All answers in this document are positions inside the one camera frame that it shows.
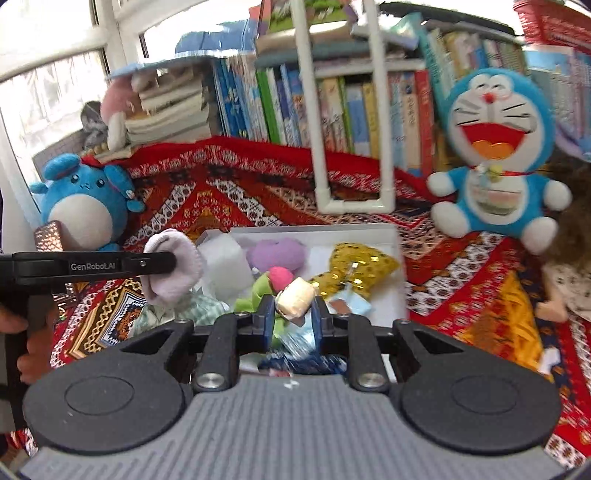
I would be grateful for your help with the purple fluffy plush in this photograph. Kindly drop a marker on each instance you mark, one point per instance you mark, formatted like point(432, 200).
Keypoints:
point(287, 253)

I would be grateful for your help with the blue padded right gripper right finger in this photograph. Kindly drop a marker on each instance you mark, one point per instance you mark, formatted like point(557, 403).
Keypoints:
point(353, 337)

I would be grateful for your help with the grey crumpled cloth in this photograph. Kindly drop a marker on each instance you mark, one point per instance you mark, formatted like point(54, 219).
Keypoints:
point(94, 128)

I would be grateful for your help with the Doraemon plush toy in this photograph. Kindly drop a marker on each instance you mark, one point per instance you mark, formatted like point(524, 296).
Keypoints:
point(501, 125)

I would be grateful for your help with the red plastic basket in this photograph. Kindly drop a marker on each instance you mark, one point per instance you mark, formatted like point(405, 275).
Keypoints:
point(552, 23)

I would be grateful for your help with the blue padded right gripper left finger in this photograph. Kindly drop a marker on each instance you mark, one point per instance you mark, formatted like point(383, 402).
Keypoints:
point(220, 345)

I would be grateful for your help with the brown-haired baby doll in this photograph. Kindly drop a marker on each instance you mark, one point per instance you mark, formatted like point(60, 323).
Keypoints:
point(566, 268)

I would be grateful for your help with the blue round plush toy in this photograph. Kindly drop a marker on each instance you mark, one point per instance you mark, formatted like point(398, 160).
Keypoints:
point(90, 201)

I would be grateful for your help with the white shallow cardboard tray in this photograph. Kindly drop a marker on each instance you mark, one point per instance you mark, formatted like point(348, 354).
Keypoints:
point(388, 298)

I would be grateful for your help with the triangular picture box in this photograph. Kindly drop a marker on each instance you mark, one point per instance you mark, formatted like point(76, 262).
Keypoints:
point(275, 15)

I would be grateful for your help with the white PVC pipe frame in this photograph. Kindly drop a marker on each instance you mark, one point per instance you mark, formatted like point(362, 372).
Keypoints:
point(347, 105)

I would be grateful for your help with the row of standing books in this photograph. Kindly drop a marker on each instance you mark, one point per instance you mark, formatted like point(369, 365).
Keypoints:
point(262, 97)

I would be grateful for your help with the navy patterned scrunchie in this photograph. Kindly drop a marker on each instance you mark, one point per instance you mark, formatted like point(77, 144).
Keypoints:
point(311, 365)

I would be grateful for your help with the green checkered cloth scrunchie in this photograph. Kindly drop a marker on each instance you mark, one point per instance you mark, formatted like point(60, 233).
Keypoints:
point(194, 306)

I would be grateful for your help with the red patterned blanket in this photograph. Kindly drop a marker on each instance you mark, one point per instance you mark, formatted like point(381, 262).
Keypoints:
point(458, 407)

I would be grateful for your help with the pink and white plush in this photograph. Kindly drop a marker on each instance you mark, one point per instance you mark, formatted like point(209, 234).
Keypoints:
point(119, 103)

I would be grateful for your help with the smartphone with lit screen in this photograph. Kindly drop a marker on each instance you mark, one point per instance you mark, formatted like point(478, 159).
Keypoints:
point(48, 238)

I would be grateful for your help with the green and pink scrunchie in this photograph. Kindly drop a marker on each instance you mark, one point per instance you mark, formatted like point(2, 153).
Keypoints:
point(271, 283)

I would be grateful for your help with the person's left hand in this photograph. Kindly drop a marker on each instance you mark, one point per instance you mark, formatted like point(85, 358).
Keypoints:
point(35, 363)

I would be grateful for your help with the light blue face mask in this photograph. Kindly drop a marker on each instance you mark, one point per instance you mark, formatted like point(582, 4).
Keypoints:
point(303, 338)

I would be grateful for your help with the stack of lying books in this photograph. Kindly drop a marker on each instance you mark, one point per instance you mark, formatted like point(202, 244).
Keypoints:
point(178, 105)

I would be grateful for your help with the gold sequin cloth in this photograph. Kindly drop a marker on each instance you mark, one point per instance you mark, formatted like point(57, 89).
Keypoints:
point(357, 266)

